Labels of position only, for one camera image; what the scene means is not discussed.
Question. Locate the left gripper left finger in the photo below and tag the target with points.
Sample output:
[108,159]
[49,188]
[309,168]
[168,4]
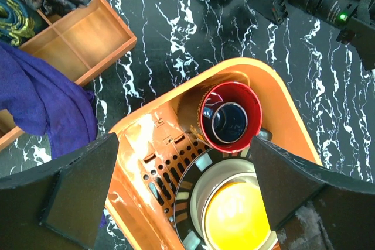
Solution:
[59,204]

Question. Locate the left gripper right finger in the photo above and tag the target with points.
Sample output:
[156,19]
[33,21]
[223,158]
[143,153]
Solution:
[309,206]

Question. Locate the yellow orange small bowl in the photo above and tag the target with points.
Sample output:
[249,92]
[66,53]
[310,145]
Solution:
[236,218]

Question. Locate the beige grey ceramic bowl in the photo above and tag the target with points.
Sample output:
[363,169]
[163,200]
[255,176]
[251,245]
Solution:
[214,178]

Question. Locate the orange plastic dish bin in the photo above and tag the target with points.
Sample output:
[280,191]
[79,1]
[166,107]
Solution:
[154,151]

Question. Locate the dark blue small cup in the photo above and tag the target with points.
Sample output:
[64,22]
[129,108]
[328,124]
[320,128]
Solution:
[224,123]

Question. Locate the black striped cream plate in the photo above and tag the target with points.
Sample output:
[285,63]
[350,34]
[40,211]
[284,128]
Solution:
[182,217]

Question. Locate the black skull mug red inside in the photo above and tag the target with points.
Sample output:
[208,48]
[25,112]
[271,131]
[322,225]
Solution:
[190,108]

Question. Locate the purple cloth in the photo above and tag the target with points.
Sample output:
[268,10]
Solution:
[43,101]

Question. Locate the orange compartment organizer tray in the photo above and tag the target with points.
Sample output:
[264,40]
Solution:
[83,43]

